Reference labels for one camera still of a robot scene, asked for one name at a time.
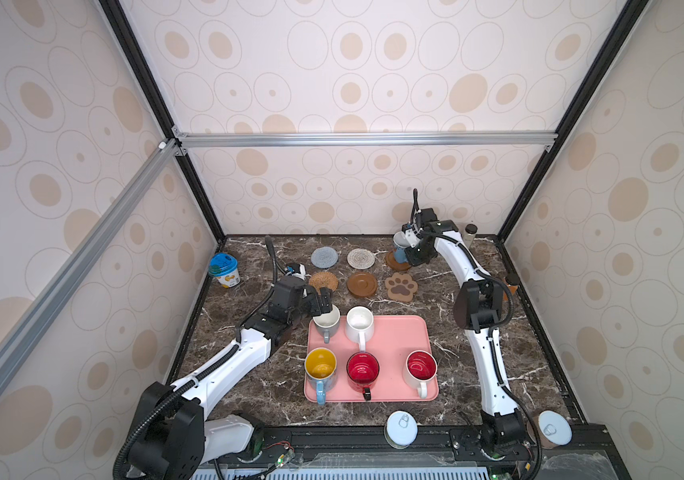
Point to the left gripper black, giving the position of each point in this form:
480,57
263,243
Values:
326,300

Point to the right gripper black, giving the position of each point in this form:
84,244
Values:
415,259

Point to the light blue mug white inside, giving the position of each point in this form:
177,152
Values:
401,244

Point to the brown wooden round coaster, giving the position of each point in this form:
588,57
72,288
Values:
394,264

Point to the paw shaped wooden coaster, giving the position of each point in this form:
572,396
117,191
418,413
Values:
401,287

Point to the grey mug white inside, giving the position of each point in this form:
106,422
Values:
328,324

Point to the light blue fabric coaster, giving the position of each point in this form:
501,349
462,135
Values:
324,257

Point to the white multicolour woven coaster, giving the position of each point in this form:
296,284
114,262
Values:
361,259

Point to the white mug red inside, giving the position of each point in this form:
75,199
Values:
420,369

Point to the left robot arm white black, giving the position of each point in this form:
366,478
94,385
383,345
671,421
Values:
171,435

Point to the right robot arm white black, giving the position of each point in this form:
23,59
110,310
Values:
483,305

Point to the clear bottle black cap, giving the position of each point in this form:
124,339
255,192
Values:
469,234

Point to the blue lid snack tub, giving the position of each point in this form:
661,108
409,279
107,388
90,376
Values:
224,268

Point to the blue mug yellow inside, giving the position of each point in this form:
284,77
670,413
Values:
321,372

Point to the pink plastic tray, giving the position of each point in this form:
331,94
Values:
393,366

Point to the amber bottle dark cap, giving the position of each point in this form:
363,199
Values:
513,281

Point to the black mug red inside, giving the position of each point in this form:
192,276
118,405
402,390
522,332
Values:
363,371

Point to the white round lid container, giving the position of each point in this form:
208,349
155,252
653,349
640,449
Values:
401,429

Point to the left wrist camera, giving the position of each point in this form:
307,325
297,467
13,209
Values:
296,270

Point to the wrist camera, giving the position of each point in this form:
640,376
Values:
296,270
421,223

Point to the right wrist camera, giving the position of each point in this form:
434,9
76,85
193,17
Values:
421,223

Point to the horizontal aluminium frame bar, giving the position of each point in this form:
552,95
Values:
380,139

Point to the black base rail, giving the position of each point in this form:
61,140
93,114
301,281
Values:
363,452

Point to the slanted aluminium frame bar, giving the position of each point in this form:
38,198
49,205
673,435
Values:
23,338

